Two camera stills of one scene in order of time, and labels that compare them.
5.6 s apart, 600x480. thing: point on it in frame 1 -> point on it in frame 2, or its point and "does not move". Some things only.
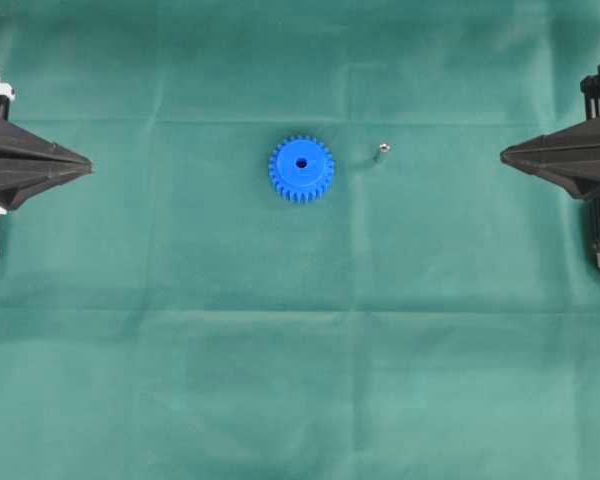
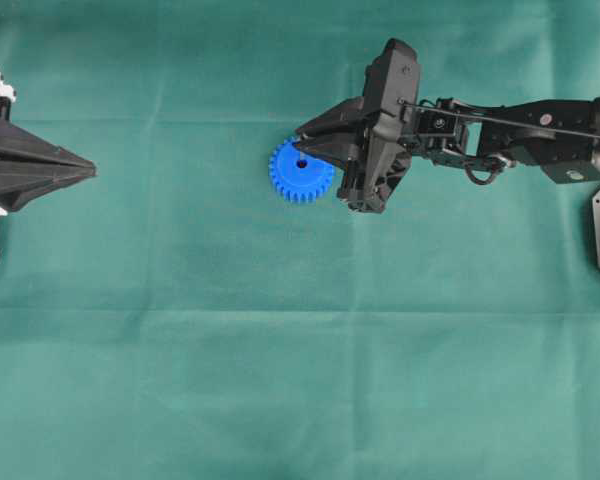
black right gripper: [583, 159] -> [391, 127]
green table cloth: [168, 315] does not move
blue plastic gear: [301, 169] does not move
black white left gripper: [7, 183] does not move
